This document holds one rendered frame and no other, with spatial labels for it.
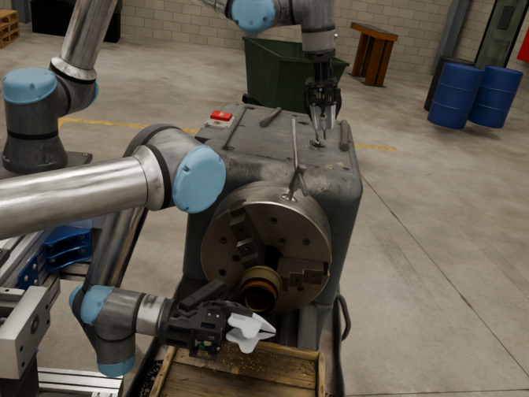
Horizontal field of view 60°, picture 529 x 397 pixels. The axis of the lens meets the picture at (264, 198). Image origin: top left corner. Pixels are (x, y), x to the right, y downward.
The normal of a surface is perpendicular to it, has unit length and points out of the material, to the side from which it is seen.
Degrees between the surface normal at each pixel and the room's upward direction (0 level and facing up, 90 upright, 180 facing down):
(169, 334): 1
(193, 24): 90
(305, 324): 0
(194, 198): 89
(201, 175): 89
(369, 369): 0
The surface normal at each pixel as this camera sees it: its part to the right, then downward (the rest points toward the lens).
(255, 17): -0.28, 0.38
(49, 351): 0.15, -0.89
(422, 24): 0.16, 0.46
